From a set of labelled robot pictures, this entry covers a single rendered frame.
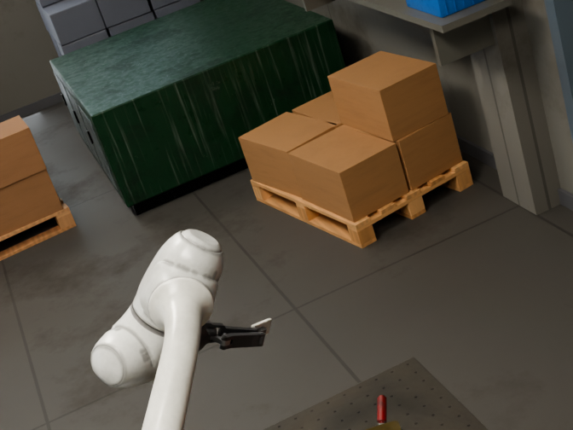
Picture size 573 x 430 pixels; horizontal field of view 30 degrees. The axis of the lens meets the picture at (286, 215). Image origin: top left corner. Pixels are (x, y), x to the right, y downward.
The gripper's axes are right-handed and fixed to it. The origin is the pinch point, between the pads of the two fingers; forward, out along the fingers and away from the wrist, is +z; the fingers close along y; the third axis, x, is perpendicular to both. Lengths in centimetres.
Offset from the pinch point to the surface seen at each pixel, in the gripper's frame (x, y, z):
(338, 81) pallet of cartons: 13, -132, 320
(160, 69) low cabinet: -14, -274, 374
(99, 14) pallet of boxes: -5, -417, 493
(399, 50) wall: 30, -138, 407
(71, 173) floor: -108, -358, 414
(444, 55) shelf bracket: 42, -63, 267
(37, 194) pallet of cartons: -100, -309, 321
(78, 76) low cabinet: -36, -345, 386
